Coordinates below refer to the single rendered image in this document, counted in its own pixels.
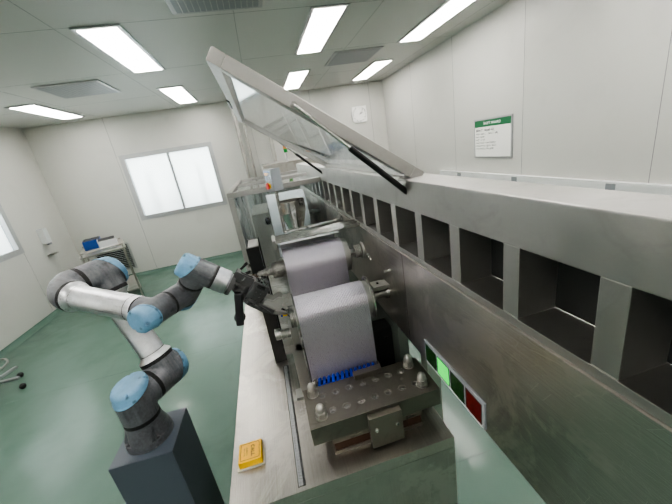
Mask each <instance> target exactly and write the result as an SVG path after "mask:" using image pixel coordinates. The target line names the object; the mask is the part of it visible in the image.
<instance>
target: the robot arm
mask: <svg viewBox="0 0 672 504"><path fill-rule="evenodd" d="M174 274H175V275H176V276H178V277H179V279H178V281H177V283H176V284H175V285H173V286H172V287H170V288H168V289H166V290H165V291H163V292H161V293H159V294H158V295H156V296H154V297H152V298H150V297H144V296H139V295H134V294H128V292H127V289H128V286H129V285H128V284H127V280H128V278H129V275H128V271H127V269H126V267H125V266H124V265H123V264H122V263H121V262H120V261H119V260H117V259H115V258H112V257H101V258H98V259H93V260H91V261H90V262H87V263H85V264H82V265H79V266H77V267H74V268H71V269H69V270H66V271H63V272H61V273H59V274H58V275H56V276H55V277H54V278H53V279H52V280H51V281H50V283H49V285H48V287H47V293H46V294H47V298H48V300H49V302H50V303H51V304H52V306H54V307H55V308H57V309H59V310H62V311H67V312H77V311H84V312H88V313H93V314H98V315H102V316H107V317H111V319H112V320H113V322H114V323H115V324H116V326H117V327H118V329H119V330H120V331H121V333H122V334H123V335H124V337H125V338H126V340H127V341H128V342H129V344H130V345H131V347H132V348H133V349H134V351H135V352H136V354H137V355H138V356H139V358H140V359H141V361H140V364H139V366H140V368H141V369H142V371H137V372H134V373H131V374H130V375H129V376H128V375H127V376H125V377H124V378H122V379H121V380H120V381H119V382H118V383H117V384H116V385H115V386H114V387H113V389H112V390H111V393H110V401H111V403H112V408H113V409H114V410H115V412H116V414H117V416H118V418H119V420H120V422H121V424H122V426H123V428H124V438H125V447H126V450H127V451H128V453H129V454H131V455H142V454H145V453H148V452H150V451H152V450H154V449H155V448H157V447H158V446H160V445H161V444H162V443H163V442H164V441H165V440H166V439H167V438H168V437H169V435H170V434H171V432H172V430H173V427H174V423H173V421H172V418H171V417H170V416H169V415H168V414H167V413H166V412H165V411H164V410H162V409H161V407H160V405H159V403H158V400H159V399H161V397H163V396H164V395H165V394H166V393H167V392H168V391H169V390H170V389H171V388H172V387H173V386H174V385H175V384H176V383H177V382H179V381H180V380H181V379H182V378H183V377H184V376H185V374H186V373H187V372H188V368H189V362H188V359H187V357H186V355H185V354H184V353H183V352H182V351H180V349H178V348H171V346H170V345H164V344H163V343H162V341H161V340H160V338H159V337H158V335H157V334H156V333H155V331H154V330H153V329H154V328H156V327H158V326H159V325H160V324H161V323H163V322H164V321H165V320H167V319H168V318H170V317H171V316H173V315H174V314H176V313H178V312H179V311H180V310H181V311H183V310H188V309H190V308H191V307H192V306H193V305H194V304H195V303H196V301H197V299H198V296H199V295H200V293H201V291H202V289H203V287H206V288H208V289H211V290H213V291H216V292H218V293H221V294H222V293H223V292H224V293H223V294H225V295H228V294H229V293H230V291H231V290H232V291H233V292H234V303H235V315H234V320H235V322H236V325H237V326H243V325H244V321H245V319H246V315H245V313H244V310H243V302H244V303H245V304H246V305H248V306H250V307H252V308H255V309H257V310H259V311H261V312H264V313H268V314H275V315H286V314H288V312H286V311H284V310H285V309H286V308H285V307H283V306H282V305H283V301H284V300H283V298H282V295H283V294H282V293H281V292H279V291H278V292H276V293H275V294H273V295H270V294H267V293H268V291H269V289H270V287H269V280H268V279H266V278H263V277H261V276H259V275H256V274H252V275H251V276H250V275H248V274H246V273H244V272H241V269H239V268H237V269H236V271H235V273H233V274H232V271H230V270H228V269H225V268H223V267H220V266H218V265H216V264H214V263H212V262H209V261H207V260H205V259H202V258H201V257H199V256H195V255H192V254H190V253H185V254H183V255H182V257H181V259H180V260H179V262H178V264H177V266H176V268H175V270H174Z"/></svg>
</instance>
